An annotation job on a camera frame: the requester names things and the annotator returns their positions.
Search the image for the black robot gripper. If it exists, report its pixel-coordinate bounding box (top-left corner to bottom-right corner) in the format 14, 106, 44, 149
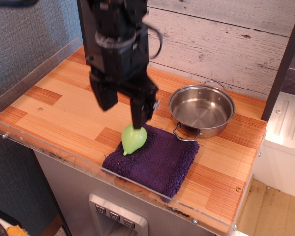
86, 31, 158, 129

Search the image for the green toy pear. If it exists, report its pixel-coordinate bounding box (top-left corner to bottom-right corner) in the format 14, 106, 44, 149
121, 125, 147, 156

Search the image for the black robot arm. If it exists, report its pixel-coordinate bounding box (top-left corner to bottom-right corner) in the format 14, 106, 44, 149
86, 0, 158, 129

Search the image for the purple folded towel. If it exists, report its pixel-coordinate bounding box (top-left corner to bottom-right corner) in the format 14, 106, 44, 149
102, 125, 200, 203

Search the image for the grey toy fridge cabinet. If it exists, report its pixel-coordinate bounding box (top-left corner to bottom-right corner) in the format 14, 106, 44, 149
35, 152, 230, 236

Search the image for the white toy sink unit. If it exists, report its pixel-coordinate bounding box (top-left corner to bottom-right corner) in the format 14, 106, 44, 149
253, 92, 295, 196

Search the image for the yellow object bottom left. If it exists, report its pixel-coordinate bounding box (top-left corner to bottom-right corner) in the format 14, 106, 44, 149
6, 225, 29, 236

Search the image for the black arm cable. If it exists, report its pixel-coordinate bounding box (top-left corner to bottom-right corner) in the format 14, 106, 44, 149
141, 14, 163, 59

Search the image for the clear acrylic guard rail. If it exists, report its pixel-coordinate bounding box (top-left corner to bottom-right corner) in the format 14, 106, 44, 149
0, 37, 266, 236

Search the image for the metal bowl with handles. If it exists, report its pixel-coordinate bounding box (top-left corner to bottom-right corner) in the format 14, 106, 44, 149
169, 80, 236, 141

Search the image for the dark left shelf post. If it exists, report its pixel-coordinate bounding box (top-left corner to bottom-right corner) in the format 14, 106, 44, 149
77, 0, 98, 58

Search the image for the dark shelf post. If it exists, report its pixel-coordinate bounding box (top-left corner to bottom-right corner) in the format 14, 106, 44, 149
261, 24, 295, 121
77, 0, 98, 58

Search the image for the dark right shelf post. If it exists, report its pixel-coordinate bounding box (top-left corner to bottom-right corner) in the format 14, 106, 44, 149
261, 24, 295, 121

